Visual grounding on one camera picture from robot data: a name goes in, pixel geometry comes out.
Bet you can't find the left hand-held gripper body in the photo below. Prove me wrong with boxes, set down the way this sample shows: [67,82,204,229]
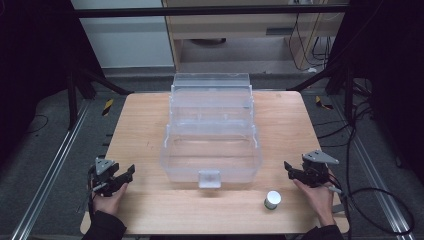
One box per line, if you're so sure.
[87,157,121,198]

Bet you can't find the black metal stand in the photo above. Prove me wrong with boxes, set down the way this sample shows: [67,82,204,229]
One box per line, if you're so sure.
[287,62,355,125]
[65,65,135,132]

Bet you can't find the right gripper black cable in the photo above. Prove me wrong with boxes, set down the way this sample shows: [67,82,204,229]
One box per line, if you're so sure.
[328,184,416,236]

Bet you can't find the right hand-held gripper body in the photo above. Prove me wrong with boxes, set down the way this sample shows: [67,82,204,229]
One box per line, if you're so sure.
[299,149,340,189]

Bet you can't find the white cabinet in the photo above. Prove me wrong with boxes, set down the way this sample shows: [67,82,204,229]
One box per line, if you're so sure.
[70,0,175,70]

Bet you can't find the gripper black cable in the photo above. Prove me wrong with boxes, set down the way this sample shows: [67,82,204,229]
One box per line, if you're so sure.
[328,184,416,236]
[86,165,98,219]

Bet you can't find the light wooden desk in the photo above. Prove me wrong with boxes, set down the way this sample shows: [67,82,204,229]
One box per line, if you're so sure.
[161,0,350,73]

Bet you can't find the black floor cables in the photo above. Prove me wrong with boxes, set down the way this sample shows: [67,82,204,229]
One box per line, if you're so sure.
[313,78,379,188]

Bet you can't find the clear plastic storage box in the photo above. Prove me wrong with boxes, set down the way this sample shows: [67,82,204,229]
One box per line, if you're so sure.
[159,72,264,190]

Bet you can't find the black curtain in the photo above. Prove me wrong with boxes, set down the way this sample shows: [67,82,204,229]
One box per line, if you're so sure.
[328,0,424,184]
[0,0,105,164]

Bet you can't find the person's left hand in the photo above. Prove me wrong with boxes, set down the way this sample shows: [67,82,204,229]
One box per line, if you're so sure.
[92,182,130,216]

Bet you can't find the thin black floor cable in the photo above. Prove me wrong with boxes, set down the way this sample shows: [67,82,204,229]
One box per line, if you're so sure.
[27,113,50,135]

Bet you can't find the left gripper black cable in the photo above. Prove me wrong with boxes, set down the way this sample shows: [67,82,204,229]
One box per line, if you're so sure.
[86,165,98,219]

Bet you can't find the black cables under desk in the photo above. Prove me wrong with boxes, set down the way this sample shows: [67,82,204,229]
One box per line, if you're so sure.
[287,12,336,73]

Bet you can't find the aluminium floor rail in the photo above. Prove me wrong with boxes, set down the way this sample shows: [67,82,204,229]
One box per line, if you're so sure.
[332,95,418,240]
[11,99,92,240]

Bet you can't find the person's right hand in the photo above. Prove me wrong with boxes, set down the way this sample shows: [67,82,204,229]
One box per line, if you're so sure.
[292,177,336,228]

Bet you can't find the black horizontal bar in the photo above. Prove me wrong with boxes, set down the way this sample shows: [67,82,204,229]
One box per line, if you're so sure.
[74,4,350,19]

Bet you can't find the yellow black tape strip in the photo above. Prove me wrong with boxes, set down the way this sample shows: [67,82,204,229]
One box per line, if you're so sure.
[101,97,115,117]
[314,95,335,111]

